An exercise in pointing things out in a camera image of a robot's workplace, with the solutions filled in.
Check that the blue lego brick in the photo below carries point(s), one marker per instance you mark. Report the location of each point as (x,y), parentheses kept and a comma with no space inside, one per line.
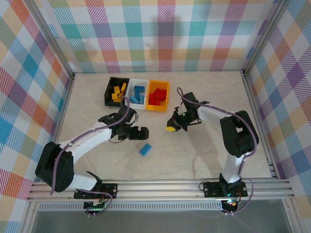
(142,98)
(145,149)
(138,88)
(133,98)
(137,94)

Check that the yellow plastic bin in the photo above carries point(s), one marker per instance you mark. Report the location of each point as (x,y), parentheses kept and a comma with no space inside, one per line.
(155,108)

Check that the white plastic bin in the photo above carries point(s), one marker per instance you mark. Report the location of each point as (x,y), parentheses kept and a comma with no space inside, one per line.
(136,106)

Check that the red lego brick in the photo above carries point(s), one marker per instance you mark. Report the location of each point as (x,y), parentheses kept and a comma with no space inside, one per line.
(157,91)
(162,97)
(159,102)
(155,96)
(163,92)
(151,95)
(152,101)

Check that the black plastic bin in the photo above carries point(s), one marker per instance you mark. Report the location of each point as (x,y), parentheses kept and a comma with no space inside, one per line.
(109,97)

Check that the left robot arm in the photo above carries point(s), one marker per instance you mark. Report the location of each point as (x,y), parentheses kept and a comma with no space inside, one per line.
(87,138)

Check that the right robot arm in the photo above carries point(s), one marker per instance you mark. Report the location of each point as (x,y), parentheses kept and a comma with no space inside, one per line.
(211,114)

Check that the black circuit board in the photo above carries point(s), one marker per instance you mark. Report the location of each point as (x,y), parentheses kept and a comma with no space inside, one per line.
(230,204)
(94,206)

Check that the plaid backdrop cloth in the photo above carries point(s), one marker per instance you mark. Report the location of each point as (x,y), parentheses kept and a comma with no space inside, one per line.
(158,36)
(19,97)
(291,97)

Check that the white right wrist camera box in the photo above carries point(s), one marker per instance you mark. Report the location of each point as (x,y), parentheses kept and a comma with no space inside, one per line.
(177,111)

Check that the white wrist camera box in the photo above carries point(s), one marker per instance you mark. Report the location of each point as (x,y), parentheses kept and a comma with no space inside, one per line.
(177,111)
(135,119)

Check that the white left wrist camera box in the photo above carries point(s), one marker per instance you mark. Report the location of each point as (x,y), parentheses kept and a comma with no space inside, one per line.
(135,119)

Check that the aluminium mounting rail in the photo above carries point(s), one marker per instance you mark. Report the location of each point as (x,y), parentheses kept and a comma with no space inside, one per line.
(158,189)

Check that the aluminium side frame rail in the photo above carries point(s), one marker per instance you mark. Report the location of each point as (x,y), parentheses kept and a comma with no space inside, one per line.
(252,97)
(71,85)

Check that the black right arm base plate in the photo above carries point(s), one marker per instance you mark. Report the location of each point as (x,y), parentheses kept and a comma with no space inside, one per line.
(211,189)

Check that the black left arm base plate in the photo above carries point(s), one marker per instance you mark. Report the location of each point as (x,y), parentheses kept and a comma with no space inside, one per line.
(82,194)

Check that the aluminium frame post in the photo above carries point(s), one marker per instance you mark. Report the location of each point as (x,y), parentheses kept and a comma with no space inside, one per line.
(266,36)
(54,41)

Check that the aluminium frame leg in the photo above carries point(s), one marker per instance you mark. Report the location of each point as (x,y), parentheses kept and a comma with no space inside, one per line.
(28,216)
(290,216)

